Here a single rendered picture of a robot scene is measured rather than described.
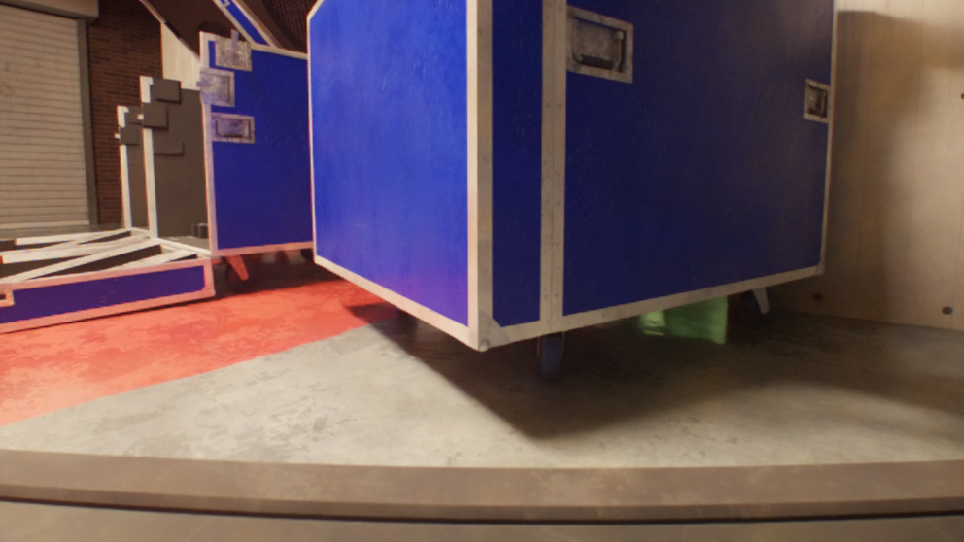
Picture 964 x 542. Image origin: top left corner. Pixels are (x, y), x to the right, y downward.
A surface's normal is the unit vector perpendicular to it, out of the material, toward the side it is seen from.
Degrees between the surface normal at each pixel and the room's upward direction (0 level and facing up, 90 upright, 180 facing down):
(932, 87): 90
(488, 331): 90
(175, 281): 90
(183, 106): 90
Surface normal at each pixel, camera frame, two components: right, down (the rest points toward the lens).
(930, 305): -0.59, 0.08
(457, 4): -0.85, 0.06
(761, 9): 0.54, 0.08
